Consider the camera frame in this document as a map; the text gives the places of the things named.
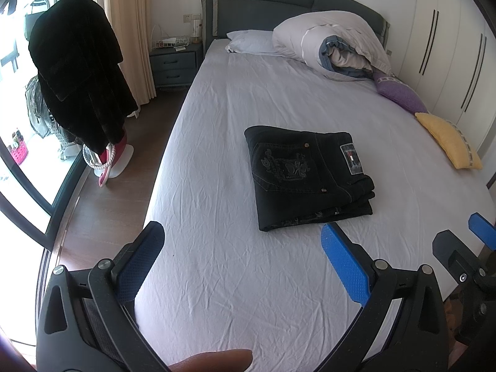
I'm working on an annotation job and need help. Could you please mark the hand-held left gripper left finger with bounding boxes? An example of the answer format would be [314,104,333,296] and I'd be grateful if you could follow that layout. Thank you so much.
[36,221,166,372]

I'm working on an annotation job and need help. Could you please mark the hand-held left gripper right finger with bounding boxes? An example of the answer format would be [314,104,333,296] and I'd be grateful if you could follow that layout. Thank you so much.
[320,223,455,372]

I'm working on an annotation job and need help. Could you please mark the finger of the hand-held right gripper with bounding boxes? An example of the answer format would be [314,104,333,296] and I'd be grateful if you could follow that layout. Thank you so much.
[432,230,496,345]
[468,212,496,252]

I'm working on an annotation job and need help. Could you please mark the black denim pants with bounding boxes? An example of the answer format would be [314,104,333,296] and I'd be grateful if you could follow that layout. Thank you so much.
[244,125,376,232]

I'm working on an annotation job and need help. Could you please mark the yellow pillow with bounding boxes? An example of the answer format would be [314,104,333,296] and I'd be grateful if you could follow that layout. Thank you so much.
[414,112,483,170]

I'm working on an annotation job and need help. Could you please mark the white drying rack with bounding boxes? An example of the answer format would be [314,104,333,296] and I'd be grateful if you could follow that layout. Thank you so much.
[56,124,84,159]

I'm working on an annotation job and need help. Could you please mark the pink plastic basket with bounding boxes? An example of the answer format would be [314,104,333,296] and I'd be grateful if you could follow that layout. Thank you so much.
[11,141,31,166]

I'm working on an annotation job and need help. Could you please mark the purple pillow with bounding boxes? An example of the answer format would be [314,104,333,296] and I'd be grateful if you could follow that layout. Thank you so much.
[373,70,428,115]

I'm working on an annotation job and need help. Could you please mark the bed with white sheet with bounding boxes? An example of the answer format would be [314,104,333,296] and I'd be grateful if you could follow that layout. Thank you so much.
[134,39,494,372]

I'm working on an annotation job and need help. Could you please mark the camouflage garment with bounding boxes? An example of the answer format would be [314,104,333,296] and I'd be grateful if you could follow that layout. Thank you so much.
[25,75,59,140]

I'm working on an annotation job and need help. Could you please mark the grey nightstand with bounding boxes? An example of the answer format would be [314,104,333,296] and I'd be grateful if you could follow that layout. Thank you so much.
[149,42,204,91]

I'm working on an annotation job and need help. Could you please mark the black fur coat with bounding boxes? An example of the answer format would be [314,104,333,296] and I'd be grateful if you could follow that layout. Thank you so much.
[28,0,139,155]

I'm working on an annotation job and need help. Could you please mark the white wardrobe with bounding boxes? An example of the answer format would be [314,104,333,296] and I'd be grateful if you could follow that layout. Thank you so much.
[395,0,496,175]

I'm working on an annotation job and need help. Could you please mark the beige curtain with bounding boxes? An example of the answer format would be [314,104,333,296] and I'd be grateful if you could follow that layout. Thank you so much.
[103,0,157,105]

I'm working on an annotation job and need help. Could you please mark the rolled grey duvet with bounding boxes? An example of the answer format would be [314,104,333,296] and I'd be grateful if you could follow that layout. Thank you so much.
[272,11,393,82]

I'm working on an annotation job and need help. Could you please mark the white pillow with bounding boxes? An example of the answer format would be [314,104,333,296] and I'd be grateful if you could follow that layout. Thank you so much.
[225,30,287,55]

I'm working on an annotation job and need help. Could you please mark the grey upholstered headboard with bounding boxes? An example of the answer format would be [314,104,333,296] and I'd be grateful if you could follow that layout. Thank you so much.
[200,0,390,53]

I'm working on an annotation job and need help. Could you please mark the black sliding door frame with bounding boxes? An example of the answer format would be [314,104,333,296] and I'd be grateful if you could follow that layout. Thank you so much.
[0,0,103,250]

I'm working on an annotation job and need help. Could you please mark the white wire basket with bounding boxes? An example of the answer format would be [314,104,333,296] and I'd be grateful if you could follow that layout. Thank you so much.
[151,25,190,49]

